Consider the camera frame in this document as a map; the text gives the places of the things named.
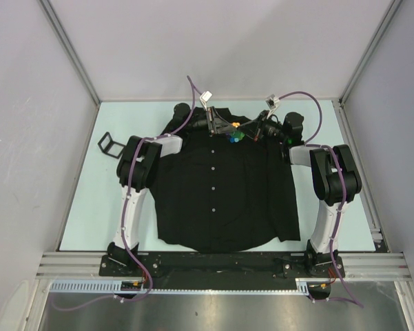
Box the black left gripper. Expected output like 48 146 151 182
185 107 236 136

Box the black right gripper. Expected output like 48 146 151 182
237 110 287 143

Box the colourful flower plush brooch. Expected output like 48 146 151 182
226 122 245 143

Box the black button-up shirt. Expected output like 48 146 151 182
150 103 300 253

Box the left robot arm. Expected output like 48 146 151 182
107 103 243 276

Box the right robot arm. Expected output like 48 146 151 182
235 110 362 277

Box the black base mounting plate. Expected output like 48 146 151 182
99 251 345 290

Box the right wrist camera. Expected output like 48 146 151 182
265 94 280 118

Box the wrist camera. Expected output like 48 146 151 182
265 94 280 118
199 90 212 109

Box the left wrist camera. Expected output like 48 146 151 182
199 90 212 109

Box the grey cable duct rail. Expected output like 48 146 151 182
50 280 309 296

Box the aluminium front frame rail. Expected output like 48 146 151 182
36 252 412 281

